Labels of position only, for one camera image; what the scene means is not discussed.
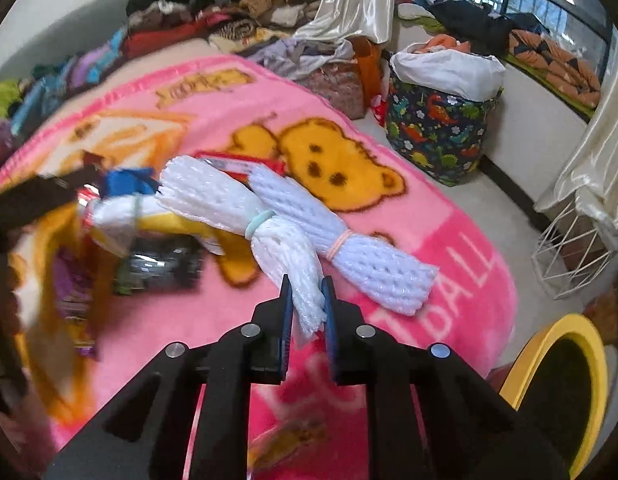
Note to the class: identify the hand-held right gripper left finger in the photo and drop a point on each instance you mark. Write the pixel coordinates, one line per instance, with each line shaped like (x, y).
(285, 320)

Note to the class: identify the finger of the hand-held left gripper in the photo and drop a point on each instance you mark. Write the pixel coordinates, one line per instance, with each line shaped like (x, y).
(29, 202)

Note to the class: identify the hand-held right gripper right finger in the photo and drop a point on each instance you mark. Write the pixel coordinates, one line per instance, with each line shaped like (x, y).
(329, 325)

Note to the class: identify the white foam net pink band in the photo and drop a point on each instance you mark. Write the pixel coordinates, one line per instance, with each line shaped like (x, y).
(374, 265)

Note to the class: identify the purple snack packet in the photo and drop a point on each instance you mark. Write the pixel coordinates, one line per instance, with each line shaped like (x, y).
(74, 290)

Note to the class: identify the white foam net teal band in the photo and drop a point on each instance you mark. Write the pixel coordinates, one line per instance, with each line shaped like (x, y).
(204, 195)

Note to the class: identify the yellow trash bin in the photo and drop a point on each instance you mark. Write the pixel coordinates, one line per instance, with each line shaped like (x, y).
(534, 355)

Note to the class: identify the white foam net green band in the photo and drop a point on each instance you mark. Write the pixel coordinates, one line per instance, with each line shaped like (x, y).
(114, 220)

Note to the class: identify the blue wrapper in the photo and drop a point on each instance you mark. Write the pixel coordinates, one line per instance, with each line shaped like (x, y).
(126, 182)

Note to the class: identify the row of colourful clothes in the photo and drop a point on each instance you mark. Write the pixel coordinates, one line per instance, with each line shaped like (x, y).
(64, 80)

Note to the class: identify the yellow snack packet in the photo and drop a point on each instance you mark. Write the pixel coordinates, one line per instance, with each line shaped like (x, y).
(189, 230)

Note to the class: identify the dark snack packet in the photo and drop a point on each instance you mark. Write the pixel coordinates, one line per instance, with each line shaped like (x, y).
(159, 265)

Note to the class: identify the pink printed blanket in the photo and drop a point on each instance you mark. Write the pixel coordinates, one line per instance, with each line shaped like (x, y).
(414, 200)

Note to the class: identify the red snack packet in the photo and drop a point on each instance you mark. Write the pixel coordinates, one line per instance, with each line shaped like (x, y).
(269, 164)

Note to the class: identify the dinosaur print storage bag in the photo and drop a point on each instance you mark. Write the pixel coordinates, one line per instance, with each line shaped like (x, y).
(434, 135)

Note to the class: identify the pile of clothes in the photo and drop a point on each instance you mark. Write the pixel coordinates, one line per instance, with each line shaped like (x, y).
(189, 5)

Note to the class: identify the orange bag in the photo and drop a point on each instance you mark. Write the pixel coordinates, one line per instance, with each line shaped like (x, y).
(371, 67)

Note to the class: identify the grey white crumpled clothes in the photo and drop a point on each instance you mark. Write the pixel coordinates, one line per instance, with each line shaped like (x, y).
(304, 55)

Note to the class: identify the cardboard box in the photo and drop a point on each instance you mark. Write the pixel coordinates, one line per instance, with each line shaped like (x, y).
(606, 317)

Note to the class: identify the cream satin curtain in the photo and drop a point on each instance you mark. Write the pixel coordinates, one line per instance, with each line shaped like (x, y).
(594, 160)
(354, 0)

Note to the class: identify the black clothing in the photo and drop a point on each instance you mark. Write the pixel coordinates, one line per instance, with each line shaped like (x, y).
(469, 22)

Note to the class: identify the orange patterned quilt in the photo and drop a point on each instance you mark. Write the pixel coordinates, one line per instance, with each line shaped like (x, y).
(554, 60)

